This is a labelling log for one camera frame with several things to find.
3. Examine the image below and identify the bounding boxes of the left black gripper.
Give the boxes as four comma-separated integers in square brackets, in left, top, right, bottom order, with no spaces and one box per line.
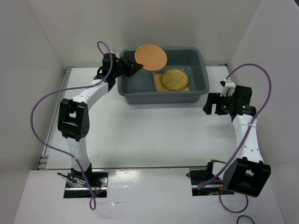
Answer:
[112,55,143,78]

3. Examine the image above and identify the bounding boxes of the orange round woven coaster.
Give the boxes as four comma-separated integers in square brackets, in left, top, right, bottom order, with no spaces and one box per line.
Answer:
[135,44,168,71]

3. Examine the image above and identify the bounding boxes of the square bamboo mat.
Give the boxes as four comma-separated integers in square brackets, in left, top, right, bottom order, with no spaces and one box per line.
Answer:
[152,72,190,91]

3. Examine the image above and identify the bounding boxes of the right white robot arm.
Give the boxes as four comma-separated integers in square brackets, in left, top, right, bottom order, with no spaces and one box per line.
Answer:
[203,81,271,197]

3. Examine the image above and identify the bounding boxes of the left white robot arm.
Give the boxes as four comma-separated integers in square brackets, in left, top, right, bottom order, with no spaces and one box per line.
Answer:
[57,53,143,187]

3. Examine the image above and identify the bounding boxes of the grey plastic bin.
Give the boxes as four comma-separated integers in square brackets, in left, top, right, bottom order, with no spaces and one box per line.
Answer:
[117,47,210,105]

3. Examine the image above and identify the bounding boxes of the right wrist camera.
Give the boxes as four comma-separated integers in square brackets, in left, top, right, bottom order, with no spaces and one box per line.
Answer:
[220,79,236,97]

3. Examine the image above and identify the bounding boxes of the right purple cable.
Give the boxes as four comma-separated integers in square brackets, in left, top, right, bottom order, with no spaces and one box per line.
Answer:
[197,63,273,213]

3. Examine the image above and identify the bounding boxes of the purple cable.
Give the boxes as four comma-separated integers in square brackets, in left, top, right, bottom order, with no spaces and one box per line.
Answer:
[30,41,116,210]
[197,63,273,213]

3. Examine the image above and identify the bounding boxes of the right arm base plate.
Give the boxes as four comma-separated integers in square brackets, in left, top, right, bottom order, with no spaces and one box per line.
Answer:
[186,167,235,196]

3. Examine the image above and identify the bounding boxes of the black cable loop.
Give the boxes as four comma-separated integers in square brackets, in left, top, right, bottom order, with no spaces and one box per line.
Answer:
[237,215,255,224]

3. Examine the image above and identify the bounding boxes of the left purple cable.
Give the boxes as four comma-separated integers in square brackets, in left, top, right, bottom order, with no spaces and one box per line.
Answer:
[30,41,116,210]

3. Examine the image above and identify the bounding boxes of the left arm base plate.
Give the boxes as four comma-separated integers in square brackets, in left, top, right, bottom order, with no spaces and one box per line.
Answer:
[62,170,108,198]

